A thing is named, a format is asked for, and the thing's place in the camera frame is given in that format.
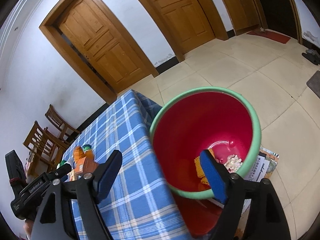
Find wooden chair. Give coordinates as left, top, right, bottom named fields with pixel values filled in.
left=45, top=105, right=81, bottom=143
left=23, top=121, right=69, bottom=171

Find right wooden door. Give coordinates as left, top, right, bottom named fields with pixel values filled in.
left=139, top=0, right=228, bottom=62

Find far wooden chair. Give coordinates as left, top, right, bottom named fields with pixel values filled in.
left=45, top=105, right=81, bottom=143

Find near wooden chair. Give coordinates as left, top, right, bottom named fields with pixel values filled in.
left=23, top=121, right=69, bottom=171

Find papers under bin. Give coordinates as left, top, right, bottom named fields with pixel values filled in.
left=244, top=146, right=279, bottom=182

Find green clover plush toy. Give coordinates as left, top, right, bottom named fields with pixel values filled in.
left=82, top=144, right=92, bottom=152

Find yellow textured sponge mat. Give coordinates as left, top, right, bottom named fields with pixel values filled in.
left=194, top=156, right=209, bottom=186

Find red door mat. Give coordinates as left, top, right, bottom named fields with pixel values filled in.
left=247, top=29, right=291, bottom=44

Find red bin with green rim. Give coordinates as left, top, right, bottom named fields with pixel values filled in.
left=150, top=87, right=261, bottom=238

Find cream paper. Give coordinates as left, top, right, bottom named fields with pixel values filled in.
left=224, top=154, right=242, bottom=173

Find blue plaid tablecloth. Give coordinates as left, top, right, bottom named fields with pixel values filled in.
left=62, top=90, right=191, bottom=239

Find orange cardboard box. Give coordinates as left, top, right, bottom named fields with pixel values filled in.
left=68, top=157, right=99, bottom=181

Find grey floor mat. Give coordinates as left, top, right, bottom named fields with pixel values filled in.
left=306, top=70, right=320, bottom=98

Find left wooden door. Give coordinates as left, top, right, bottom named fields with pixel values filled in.
left=39, top=0, right=159, bottom=103

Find black shoes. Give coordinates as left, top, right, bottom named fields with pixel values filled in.
left=302, top=49, right=320, bottom=65

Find wooden door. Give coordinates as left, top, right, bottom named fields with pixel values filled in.
left=139, top=0, right=228, bottom=62
left=39, top=0, right=159, bottom=103

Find person's hand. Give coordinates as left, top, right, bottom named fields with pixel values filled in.
left=23, top=219, right=34, bottom=239

